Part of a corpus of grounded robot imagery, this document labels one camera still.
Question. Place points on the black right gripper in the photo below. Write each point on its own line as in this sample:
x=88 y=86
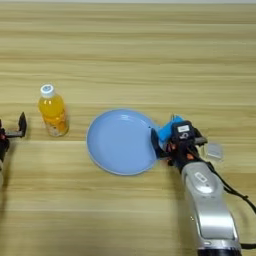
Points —
x=181 y=155

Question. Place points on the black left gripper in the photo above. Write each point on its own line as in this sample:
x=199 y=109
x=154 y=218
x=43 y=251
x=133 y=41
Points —
x=6 y=135

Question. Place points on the blue rectangular block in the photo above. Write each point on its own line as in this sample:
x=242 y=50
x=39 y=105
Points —
x=166 y=130

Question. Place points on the small silver grey box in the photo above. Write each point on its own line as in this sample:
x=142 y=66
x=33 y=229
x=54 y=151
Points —
x=215 y=151

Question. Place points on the light blue round plate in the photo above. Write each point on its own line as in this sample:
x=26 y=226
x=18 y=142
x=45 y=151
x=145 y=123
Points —
x=120 y=143

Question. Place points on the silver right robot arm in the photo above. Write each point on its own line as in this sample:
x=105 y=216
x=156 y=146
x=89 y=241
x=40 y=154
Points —
x=210 y=206

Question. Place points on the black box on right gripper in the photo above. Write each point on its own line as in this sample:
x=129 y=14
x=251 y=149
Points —
x=182 y=133

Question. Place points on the orange juice bottle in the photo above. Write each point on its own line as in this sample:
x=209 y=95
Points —
x=53 y=113

